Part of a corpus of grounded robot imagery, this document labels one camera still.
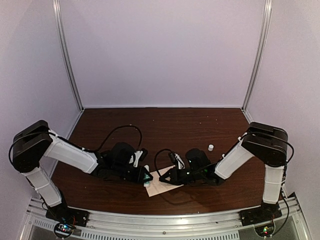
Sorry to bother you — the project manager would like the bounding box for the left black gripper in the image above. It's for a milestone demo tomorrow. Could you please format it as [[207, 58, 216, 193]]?
[[112, 163, 152, 184]]

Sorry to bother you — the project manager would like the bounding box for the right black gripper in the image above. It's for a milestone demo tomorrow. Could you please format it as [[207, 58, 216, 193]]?
[[159, 166, 204, 186]]

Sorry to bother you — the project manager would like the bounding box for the green white glue stick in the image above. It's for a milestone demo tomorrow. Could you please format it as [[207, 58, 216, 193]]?
[[143, 164, 151, 188]]

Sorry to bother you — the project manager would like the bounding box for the white glue stick cap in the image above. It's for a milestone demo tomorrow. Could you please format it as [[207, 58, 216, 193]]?
[[207, 144, 215, 152]]

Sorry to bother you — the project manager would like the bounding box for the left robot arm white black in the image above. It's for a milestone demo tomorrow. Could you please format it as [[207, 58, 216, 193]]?
[[8, 120, 153, 222]]

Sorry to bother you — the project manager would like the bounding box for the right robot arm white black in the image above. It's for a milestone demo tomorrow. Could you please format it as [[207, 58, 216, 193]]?
[[159, 121, 295, 221]]

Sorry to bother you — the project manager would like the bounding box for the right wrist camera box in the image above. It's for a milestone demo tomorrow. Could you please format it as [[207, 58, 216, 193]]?
[[168, 151, 185, 170]]

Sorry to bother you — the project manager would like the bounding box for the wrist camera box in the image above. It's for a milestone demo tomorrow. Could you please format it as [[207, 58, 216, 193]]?
[[129, 148, 148, 168], [168, 151, 185, 170]]

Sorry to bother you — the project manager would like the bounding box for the right black braided cable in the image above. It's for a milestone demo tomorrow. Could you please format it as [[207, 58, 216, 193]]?
[[154, 149, 173, 180]]

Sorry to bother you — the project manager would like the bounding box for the black braided cable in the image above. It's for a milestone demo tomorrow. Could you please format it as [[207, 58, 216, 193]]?
[[96, 125, 143, 153], [154, 149, 173, 180]]

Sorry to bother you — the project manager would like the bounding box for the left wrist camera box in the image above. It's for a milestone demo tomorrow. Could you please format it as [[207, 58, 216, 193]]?
[[129, 148, 148, 168]]

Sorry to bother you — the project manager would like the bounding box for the left black braided cable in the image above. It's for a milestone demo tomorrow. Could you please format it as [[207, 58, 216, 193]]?
[[96, 125, 143, 153]]

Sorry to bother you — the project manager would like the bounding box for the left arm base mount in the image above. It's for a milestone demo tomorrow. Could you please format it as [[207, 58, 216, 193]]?
[[45, 207, 89, 239]]

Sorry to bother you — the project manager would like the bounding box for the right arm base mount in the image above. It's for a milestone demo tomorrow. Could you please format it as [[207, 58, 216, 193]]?
[[239, 206, 282, 238]]

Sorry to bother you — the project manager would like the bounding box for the left aluminium frame post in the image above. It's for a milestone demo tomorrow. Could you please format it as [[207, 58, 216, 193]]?
[[52, 0, 85, 112]]

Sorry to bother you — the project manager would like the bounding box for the aluminium frame post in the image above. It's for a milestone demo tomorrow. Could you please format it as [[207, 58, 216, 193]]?
[[241, 0, 273, 113], [52, 0, 85, 112]]

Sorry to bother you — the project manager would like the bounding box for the right aluminium frame post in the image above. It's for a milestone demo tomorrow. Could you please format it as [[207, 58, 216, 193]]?
[[241, 0, 273, 113]]

